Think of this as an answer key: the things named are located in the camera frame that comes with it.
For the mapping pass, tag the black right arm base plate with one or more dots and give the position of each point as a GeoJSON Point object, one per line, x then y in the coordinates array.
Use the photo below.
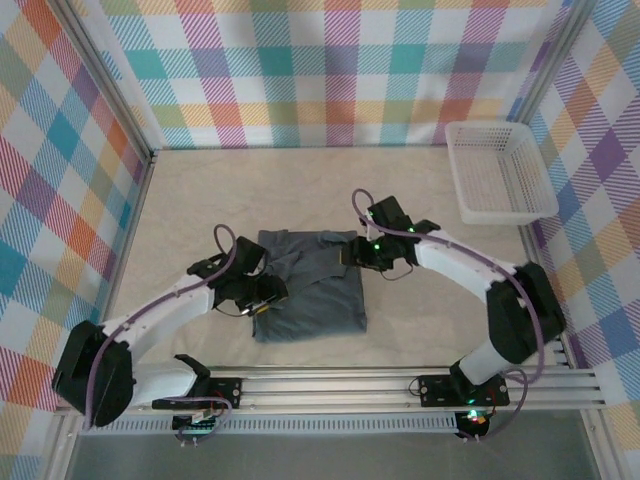
{"type": "Point", "coordinates": [437, 387]}

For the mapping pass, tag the white plastic lattice basket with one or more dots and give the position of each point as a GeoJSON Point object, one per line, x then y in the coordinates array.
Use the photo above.
{"type": "Point", "coordinates": [500, 170]}

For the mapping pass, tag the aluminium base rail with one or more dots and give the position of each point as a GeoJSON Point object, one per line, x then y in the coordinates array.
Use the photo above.
{"type": "Point", "coordinates": [330, 385]}

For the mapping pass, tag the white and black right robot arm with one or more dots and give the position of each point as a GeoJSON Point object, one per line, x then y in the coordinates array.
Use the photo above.
{"type": "Point", "coordinates": [500, 300]}

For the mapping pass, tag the aluminium frame post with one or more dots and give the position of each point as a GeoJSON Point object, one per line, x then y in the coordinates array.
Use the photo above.
{"type": "Point", "coordinates": [550, 60]}
{"type": "Point", "coordinates": [105, 80]}

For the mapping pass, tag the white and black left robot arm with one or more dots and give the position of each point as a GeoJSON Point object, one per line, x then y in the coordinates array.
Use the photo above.
{"type": "Point", "coordinates": [150, 320]}

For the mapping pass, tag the right controller board with light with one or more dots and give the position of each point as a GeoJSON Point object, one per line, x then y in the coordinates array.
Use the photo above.
{"type": "Point", "coordinates": [474, 420]}

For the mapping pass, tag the grey t-shirt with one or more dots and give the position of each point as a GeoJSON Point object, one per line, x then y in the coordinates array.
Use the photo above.
{"type": "Point", "coordinates": [320, 300]}

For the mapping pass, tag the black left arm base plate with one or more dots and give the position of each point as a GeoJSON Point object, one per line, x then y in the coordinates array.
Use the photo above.
{"type": "Point", "coordinates": [225, 392]}

